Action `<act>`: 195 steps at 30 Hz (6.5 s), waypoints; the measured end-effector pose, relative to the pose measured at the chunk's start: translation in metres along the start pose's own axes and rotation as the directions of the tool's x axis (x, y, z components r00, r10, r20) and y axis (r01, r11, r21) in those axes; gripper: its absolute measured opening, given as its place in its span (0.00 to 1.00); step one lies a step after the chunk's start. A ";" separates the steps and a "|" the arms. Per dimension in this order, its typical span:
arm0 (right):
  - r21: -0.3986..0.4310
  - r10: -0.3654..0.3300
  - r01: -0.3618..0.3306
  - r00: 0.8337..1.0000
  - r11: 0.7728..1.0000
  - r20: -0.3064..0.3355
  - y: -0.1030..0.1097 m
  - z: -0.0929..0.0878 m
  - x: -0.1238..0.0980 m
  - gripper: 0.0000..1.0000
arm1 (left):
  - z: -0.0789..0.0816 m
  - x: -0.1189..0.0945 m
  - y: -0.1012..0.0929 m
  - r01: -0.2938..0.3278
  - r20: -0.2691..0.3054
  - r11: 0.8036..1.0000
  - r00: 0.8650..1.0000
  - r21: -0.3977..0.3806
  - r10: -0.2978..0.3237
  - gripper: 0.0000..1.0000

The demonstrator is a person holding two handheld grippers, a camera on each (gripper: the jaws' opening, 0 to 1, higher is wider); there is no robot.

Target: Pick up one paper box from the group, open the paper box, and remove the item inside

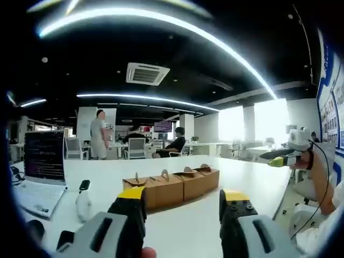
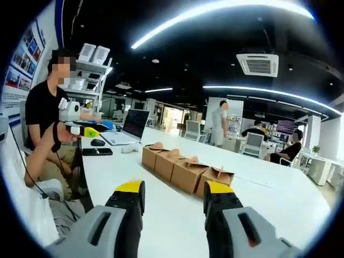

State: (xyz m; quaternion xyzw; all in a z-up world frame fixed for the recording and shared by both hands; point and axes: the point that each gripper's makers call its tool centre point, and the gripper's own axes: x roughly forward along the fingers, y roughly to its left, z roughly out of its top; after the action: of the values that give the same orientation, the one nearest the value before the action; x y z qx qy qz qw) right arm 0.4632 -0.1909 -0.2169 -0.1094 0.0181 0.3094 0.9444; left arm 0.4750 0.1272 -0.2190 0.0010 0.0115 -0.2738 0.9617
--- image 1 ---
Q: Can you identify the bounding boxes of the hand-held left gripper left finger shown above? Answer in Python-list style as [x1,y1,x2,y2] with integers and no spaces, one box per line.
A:
[55,187,148,258]

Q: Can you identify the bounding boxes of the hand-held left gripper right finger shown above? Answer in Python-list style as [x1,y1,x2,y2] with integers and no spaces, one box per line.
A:
[219,189,304,258]

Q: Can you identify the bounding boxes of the brown paper box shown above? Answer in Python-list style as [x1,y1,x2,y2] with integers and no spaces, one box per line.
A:
[173,166,209,201]
[146,169,185,209]
[195,163,220,190]
[123,171,148,211]

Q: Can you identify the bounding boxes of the person's right hand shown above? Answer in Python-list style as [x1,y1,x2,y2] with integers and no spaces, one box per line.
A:
[289,150,314,170]

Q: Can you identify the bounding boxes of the person's left hand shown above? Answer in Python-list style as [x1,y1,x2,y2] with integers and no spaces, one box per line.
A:
[141,246,157,258]

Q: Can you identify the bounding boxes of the white rounded object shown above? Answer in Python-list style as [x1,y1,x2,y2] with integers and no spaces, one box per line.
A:
[75,191,92,223]

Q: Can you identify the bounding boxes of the grey office chair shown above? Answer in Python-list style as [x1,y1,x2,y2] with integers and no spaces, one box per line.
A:
[291,169,323,205]

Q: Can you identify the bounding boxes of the distant office chair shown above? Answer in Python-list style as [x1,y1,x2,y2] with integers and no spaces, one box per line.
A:
[231,139,242,157]

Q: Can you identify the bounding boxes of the person's white shirt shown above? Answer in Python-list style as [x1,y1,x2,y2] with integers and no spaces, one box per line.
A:
[290,182,344,255]

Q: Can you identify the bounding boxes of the white mesh office chair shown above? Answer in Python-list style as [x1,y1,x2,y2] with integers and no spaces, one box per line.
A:
[126,137,146,160]
[65,138,88,160]

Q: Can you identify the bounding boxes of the white laptop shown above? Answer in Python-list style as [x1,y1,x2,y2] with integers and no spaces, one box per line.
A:
[12,130,68,219]

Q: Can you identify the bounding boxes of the purple display screen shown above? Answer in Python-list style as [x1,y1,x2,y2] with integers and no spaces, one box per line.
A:
[154,120,173,133]

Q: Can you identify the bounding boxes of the curved ceiling light strip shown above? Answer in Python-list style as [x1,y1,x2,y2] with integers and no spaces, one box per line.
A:
[76,93,220,111]

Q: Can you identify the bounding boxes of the short ceiling light strip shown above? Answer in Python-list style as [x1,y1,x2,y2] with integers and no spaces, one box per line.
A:
[20,98,47,108]

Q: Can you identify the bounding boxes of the ceiling air conditioner vent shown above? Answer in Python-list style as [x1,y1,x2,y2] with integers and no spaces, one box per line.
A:
[125,62,171,86]

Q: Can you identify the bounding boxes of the long curved ceiling light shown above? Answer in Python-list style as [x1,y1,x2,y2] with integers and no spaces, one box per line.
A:
[37,8,279,100]

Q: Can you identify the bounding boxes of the blue white wall poster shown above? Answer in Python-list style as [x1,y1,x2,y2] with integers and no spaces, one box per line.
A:
[316,26,344,186]

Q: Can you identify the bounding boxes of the thin black cable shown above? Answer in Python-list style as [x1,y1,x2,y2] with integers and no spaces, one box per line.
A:
[290,138,331,240]

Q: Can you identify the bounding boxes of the black cable bundle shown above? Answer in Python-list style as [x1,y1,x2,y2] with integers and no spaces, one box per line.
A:
[10,166,27,187]

